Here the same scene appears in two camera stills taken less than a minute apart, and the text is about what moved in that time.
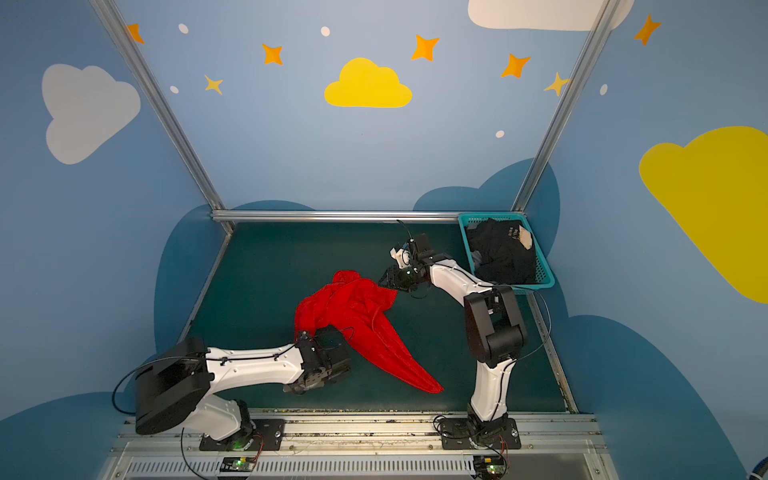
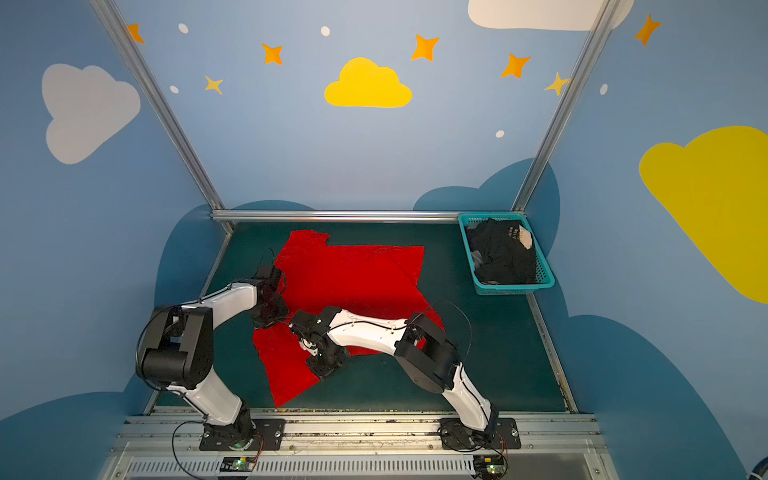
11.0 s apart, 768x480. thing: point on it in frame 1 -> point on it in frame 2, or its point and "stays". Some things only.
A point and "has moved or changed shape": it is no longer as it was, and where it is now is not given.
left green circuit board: x=237 y=464 stays
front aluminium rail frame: x=555 y=446 stays
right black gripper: x=395 y=278 -> x=324 y=358
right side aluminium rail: x=561 y=377 stays
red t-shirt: x=355 y=305 has moved or changed shape
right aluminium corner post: x=608 y=10 stays
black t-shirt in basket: x=506 y=250 stays
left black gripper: x=327 y=365 -> x=271 y=303
